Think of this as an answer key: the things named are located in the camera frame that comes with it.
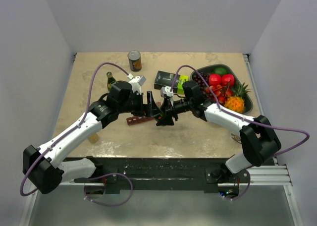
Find aluminium frame rail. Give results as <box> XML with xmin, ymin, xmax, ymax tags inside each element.
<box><xmin>242</xmin><ymin>53</ymin><xmax>303</xmax><ymax>226</ymax></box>

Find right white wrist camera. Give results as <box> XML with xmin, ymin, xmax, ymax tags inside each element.
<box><xmin>160</xmin><ymin>86</ymin><xmax>174</xmax><ymax>98</ymax></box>

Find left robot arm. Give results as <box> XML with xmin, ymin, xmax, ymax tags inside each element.
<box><xmin>22</xmin><ymin>81</ymin><xmax>160</xmax><ymax>194</ymax></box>

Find small pineapple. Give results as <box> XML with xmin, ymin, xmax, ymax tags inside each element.
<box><xmin>224</xmin><ymin>83</ymin><xmax>250</xmax><ymax>113</ymax></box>

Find green pill bottle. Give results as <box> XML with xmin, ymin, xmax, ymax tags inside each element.
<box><xmin>158</xmin><ymin>109</ymin><xmax>165</xmax><ymax>119</ymax></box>

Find green glass bottle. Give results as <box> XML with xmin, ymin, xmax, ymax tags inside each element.
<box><xmin>106</xmin><ymin>71</ymin><xmax>116</xmax><ymax>92</ymax></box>

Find left red apple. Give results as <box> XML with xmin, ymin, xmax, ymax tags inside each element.
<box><xmin>209</xmin><ymin>73</ymin><xmax>221</xmax><ymax>86</ymax></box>

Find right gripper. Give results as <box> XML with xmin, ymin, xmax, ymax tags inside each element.
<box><xmin>156</xmin><ymin>97</ymin><xmax>193</xmax><ymax>126</ymax></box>

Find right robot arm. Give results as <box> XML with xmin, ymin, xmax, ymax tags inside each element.
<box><xmin>155</xmin><ymin>81</ymin><xmax>281</xmax><ymax>183</ymax></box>

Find purple cable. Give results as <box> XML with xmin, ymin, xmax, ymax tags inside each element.
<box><xmin>19</xmin><ymin>62</ymin><xmax>134</xmax><ymax>207</ymax></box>
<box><xmin>171</xmin><ymin>65</ymin><xmax>310</xmax><ymax>202</ymax></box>

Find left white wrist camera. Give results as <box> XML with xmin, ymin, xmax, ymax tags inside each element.
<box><xmin>127</xmin><ymin>73</ymin><xmax>146</xmax><ymax>94</ymax></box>

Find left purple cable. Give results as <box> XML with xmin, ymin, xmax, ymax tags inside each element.
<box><xmin>19</xmin><ymin>62</ymin><xmax>134</xmax><ymax>207</ymax></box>

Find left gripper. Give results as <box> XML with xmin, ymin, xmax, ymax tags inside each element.
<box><xmin>118</xmin><ymin>91</ymin><xmax>161</xmax><ymax>117</ymax></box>

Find dark red grapes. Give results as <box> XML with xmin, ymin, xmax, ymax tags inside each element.
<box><xmin>192</xmin><ymin>72</ymin><xmax>213</xmax><ymax>99</ymax></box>

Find black green carton box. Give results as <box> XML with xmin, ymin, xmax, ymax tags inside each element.
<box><xmin>154</xmin><ymin>71</ymin><xmax>189</xmax><ymax>95</ymax></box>

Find white paper cup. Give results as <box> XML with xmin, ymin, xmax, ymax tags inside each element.
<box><xmin>230</xmin><ymin>133</ymin><xmax>241</xmax><ymax>144</ymax></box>

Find orange black tin can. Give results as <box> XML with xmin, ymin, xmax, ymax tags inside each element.
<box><xmin>127</xmin><ymin>51</ymin><xmax>142</xmax><ymax>72</ymax></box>

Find red weekly pill organizer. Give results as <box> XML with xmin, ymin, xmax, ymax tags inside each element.
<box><xmin>126</xmin><ymin>104</ymin><xmax>155</xmax><ymax>125</ymax></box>

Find green lime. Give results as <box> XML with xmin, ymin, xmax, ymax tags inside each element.
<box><xmin>213</xmin><ymin>66</ymin><xmax>228</xmax><ymax>76</ymax></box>

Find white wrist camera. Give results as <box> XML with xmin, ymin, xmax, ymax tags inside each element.
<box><xmin>160</xmin><ymin>86</ymin><xmax>174</xmax><ymax>98</ymax></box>
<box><xmin>127</xmin><ymin>73</ymin><xmax>146</xmax><ymax>94</ymax></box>

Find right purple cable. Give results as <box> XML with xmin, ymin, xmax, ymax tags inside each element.
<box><xmin>171</xmin><ymin>65</ymin><xmax>310</xmax><ymax>202</ymax></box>

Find red apple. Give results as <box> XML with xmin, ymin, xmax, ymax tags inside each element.
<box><xmin>209</xmin><ymin>73</ymin><xmax>221</xmax><ymax>86</ymax></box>
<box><xmin>221</xmin><ymin>74</ymin><xmax>235</xmax><ymax>87</ymax></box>

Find right red apple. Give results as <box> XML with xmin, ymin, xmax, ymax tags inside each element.
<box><xmin>221</xmin><ymin>74</ymin><xmax>235</xmax><ymax>87</ymax></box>

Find clear amber pill jar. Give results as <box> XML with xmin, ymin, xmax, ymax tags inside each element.
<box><xmin>88</xmin><ymin>133</ymin><xmax>100</xmax><ymax>144</ymax></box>

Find peach red fruit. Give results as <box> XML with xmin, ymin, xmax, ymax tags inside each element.
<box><xmin>210</xmin><ymin>85</ymin><xmax>234</xmax><ymax>105</ymax></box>

